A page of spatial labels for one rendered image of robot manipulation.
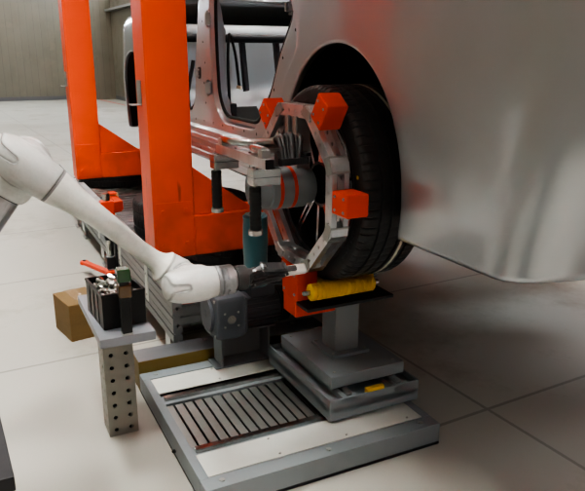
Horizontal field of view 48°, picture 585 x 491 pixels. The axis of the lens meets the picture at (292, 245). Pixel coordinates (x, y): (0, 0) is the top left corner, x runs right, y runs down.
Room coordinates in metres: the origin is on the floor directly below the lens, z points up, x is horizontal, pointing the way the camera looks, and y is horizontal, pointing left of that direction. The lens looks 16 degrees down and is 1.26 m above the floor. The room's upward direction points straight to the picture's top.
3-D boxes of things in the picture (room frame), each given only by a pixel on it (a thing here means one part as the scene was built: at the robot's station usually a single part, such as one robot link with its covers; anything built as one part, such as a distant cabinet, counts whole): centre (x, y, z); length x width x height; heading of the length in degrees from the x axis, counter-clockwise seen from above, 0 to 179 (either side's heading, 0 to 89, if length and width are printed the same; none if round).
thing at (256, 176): (1.92, 0.08, 0.93); 0.09 x 0.05 x 0.05; 116
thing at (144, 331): (2.03, 0.59, 0.44); 0.43 x 0.17 x 0.03; 26
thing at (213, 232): (2.63, 0.18, 0.69); 0.52 x 0.17 x 0.35; 116
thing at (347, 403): (2.24, -0.18, 0.13); 0.50 x 0.36 x 0.10; 26
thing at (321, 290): (2.10, -0.17, 0.51); 0.29 x 0.06 x 0.06; 116
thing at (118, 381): (2.05, 0.61, 0.21); 0.10 x 0.10 x 0.42; 26
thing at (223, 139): (2.20, 0.13, 1.03); 0.19 x 0.18 x 0.11; 116
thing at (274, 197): (2.13, 0.04, 0.85); 0.21 x 0.14 x 0.14; 116
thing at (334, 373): (2.24, -0.18, 0.32); 0.40 x 0.30 x 0.28; 26
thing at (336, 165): (2.16, -0.03, 0.85); 0.54 x 0.07 x 0.54; 26
